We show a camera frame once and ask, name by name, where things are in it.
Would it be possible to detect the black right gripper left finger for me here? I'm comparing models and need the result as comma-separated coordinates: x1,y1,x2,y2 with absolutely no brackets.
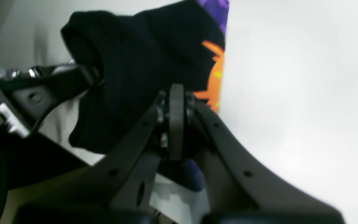
13,84,179,224

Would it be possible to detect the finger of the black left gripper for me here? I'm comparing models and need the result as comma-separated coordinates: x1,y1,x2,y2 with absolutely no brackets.
0,64,101,138

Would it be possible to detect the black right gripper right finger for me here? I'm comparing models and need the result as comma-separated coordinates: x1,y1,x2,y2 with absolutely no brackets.
179,85,344,224

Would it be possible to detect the black T-shirt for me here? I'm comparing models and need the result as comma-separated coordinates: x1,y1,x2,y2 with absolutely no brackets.
61,0,229,154

